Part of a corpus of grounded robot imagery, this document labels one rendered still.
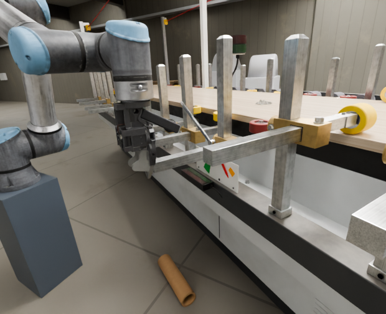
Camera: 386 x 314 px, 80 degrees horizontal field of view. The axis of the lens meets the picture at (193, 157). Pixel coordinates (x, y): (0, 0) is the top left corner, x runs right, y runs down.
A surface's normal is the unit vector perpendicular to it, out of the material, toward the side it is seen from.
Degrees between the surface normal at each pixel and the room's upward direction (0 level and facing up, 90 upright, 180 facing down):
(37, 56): 108
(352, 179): 90
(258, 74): 80
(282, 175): 90
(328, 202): 90
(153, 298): 0
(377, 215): 0
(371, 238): 90
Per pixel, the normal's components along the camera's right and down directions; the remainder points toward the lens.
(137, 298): -0.05, -0.93
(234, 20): -0.49, 0.33
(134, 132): 0.50, 0.29
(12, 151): 0.74, 0.21
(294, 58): -0.86, 0.22
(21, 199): 0.87, 0.14
